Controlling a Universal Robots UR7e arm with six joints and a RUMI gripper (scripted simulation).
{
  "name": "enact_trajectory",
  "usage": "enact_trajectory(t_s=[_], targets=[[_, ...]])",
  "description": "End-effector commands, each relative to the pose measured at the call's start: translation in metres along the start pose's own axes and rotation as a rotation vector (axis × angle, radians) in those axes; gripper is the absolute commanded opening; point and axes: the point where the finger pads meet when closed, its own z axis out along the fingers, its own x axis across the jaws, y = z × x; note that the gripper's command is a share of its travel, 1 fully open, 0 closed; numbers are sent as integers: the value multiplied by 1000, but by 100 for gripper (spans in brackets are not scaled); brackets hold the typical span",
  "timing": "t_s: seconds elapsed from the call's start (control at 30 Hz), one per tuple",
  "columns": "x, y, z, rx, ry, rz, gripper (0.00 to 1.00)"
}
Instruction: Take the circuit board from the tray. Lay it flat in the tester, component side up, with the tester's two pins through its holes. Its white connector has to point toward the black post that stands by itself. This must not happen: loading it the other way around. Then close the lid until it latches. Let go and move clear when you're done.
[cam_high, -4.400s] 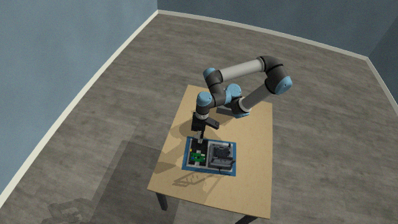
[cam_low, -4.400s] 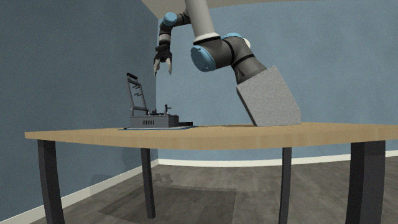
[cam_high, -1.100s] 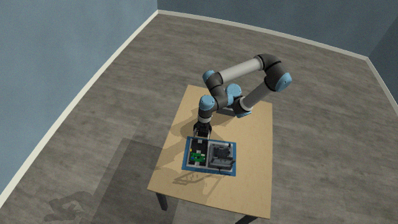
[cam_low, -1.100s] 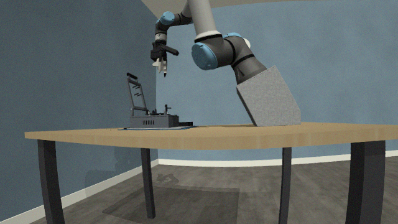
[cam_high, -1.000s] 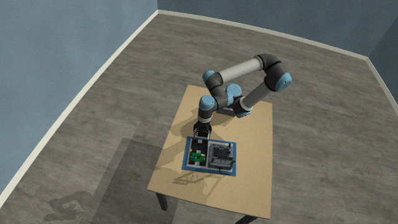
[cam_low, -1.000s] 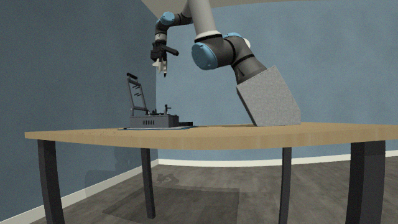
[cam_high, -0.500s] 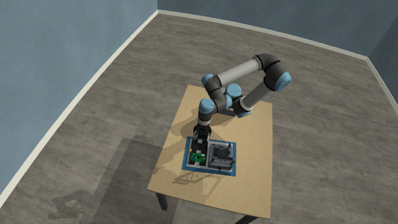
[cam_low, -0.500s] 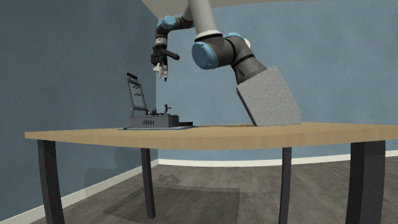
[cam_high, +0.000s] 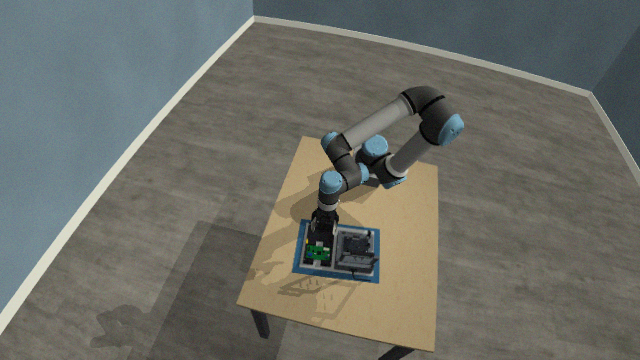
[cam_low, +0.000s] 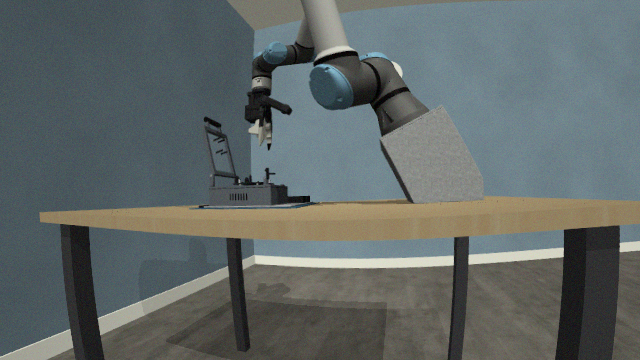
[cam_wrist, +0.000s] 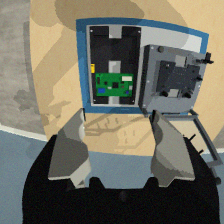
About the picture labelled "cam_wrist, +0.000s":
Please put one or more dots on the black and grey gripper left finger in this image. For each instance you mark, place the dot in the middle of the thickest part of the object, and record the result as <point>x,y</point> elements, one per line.
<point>61,166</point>

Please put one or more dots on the green circuit board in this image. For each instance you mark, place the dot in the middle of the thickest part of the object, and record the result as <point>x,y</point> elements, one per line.
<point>114,84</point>

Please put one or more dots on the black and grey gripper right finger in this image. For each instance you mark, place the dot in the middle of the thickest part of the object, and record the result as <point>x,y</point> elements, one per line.
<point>177,164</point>

